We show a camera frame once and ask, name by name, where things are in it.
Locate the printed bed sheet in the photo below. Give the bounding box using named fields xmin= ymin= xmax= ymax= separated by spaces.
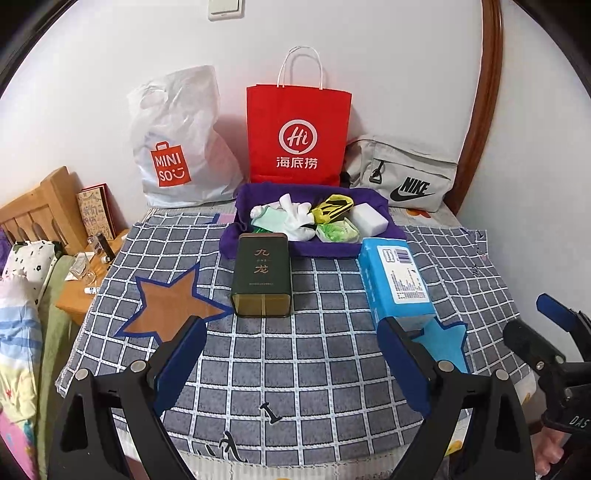
xmin=46 ymin=205 xmax=541 ymax=480

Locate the patterned flat box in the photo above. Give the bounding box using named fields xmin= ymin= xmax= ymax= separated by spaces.
xmin=76 ymin=183 xmax=118 ymax=241

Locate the yellow black pouch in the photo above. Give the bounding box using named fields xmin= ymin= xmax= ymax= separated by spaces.
xmin=311 ymin=194 xmax=355 ymax=224

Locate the grey waist bag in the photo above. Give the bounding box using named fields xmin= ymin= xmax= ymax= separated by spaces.
xmin=344 ymin=135 xmax=459 ymax=213

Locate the white plastic shopping bag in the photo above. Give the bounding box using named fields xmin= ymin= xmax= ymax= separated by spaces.
xmin=127 ymin=65 xmax=245 ymax=209

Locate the clear bubble wrap bag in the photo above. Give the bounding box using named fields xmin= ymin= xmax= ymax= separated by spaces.
xmin=253 ymin=209 xmax=289 ymax=234

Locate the blue star patch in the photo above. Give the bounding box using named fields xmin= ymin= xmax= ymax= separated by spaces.
xmin=406 ymin=318 xmax=472 ymax=374

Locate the white glove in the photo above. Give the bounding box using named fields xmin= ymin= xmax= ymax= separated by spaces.
xmin=252 ymin=194 xmax=319 ymax=241

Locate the grey checked cloth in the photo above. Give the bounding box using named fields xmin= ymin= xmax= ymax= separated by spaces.
xmin=55 ymin=208 xmax=539 ymax=467

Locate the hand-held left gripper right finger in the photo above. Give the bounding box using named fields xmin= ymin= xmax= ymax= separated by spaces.
xmin=379 ymin=316 xmax=529 ymax=480

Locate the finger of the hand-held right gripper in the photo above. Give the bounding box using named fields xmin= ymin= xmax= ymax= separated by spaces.
xmin=536 ymin=293 xmax=591 ymax=361
xmin=502 ymin=318 xmax=566 ymax=374

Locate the wooden headboard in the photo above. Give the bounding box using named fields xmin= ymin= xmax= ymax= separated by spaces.
xmin=0 ymin=166 xmax=88 ymax=257

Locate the colourful bedding pile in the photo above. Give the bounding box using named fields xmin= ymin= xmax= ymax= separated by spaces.
xmin=0 ymin=277 xmax=51 ymax=480

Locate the small dark bottle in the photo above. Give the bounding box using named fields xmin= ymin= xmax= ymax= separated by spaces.
xmin=88 ymin=233 xmax=116 ymax=266

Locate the white wall light switch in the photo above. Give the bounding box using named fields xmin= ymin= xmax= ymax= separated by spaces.
xmin=207 ymin=0 xmax=245 ymax=21

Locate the dark green tea tin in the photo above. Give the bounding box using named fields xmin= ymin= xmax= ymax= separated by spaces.
xmin=230 ymin=233 xmax=294 ymax=318

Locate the polka dot pillow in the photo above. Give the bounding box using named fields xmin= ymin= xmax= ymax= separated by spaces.
xmin=2 ymin=240 xmax=61 ymax=301

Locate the blue tissue pack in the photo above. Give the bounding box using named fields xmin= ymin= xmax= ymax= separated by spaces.
xmin=359 ymin=237 xmax=437 ymax=330

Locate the wooden nightstand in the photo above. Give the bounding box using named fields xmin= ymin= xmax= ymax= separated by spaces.
xmin=55 ymin=228 xmax=130 ymax=326

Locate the green wet wipe packet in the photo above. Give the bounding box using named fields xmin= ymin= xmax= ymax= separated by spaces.
xmin=316 ymin=219 xmax=361 ymax=244

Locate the brown wooden door frame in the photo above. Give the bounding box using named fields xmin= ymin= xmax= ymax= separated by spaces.
xmin=455 ymin=0 xmax=504 ymax=215

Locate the purple fabric basket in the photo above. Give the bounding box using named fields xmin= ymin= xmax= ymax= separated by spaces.
xmin=219 ymin=182 xmax=407 ymax=259

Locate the white foam sponge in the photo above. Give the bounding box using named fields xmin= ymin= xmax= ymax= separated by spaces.
xmin=352 ymin=203 xmax=389 ymax=237

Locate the brown star patch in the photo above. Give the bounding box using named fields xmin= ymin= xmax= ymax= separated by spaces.
xmin=113 ymin=263 xmax=234 ymax=344

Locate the person's right hand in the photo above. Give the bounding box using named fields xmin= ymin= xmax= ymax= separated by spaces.
xmin=531 ymin=422 xmax=566 ymax=480

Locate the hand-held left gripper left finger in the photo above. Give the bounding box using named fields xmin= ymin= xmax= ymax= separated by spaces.
xmin=48 ymin=316 xmax=207 ymax=480

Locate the red paper bag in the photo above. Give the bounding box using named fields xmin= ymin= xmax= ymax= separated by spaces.
xmin=246 ymin=45 xmax=352 ymax=188

